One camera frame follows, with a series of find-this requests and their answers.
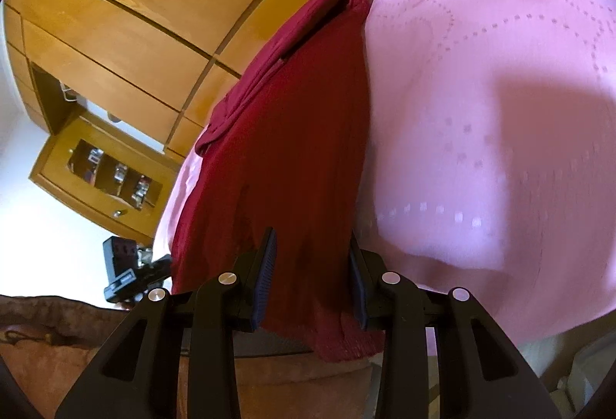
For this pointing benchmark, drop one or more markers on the wooden bedside cabinet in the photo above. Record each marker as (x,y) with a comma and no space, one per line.
(50,171)

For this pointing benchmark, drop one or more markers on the pink dotted bedspread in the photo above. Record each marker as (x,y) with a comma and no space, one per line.
(505,111)

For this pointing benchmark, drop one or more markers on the small glass bottle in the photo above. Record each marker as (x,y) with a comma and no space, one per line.
(141,190)
(92,159)
(118,176)

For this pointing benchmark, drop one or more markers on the dark red sweater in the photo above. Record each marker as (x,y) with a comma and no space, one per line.
(298,159)

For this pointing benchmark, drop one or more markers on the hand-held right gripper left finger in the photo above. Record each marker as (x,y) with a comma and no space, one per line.
(267,274)

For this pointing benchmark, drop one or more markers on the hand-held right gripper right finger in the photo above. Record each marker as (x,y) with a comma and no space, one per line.
(358,291)

